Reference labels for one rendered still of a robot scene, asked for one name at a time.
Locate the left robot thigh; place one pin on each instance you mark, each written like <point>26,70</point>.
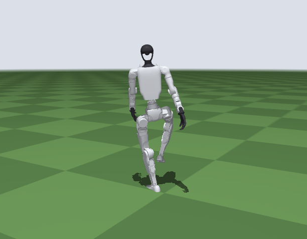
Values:
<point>142,133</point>

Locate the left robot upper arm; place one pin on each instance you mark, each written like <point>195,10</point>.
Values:
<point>132,81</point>

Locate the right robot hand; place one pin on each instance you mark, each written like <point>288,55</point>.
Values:
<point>182,117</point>

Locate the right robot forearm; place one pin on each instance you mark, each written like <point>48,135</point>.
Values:
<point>176,100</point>

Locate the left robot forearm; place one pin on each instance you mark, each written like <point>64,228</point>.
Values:
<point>132,101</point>

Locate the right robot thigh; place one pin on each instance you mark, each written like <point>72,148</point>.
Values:
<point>167,116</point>

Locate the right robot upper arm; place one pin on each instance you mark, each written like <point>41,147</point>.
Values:
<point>168,78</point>

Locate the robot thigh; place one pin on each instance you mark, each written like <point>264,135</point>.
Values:
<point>142,133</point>
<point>167,116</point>

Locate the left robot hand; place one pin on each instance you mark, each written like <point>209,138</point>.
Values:
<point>133,114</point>

